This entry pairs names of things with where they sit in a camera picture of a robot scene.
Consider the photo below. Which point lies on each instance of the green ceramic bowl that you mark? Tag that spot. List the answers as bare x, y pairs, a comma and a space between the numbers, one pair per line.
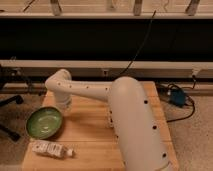
44, 122

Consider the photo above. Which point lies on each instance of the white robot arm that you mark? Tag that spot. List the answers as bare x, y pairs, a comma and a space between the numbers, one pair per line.
139, 140

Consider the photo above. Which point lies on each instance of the blue power box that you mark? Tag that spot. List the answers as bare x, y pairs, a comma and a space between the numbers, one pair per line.
178, 98

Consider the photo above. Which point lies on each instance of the clear plastic bottle white label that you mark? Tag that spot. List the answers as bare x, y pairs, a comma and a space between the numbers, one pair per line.
51, 149

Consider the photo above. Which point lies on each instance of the black office chair base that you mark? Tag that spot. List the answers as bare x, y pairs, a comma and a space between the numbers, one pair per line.
17, 98

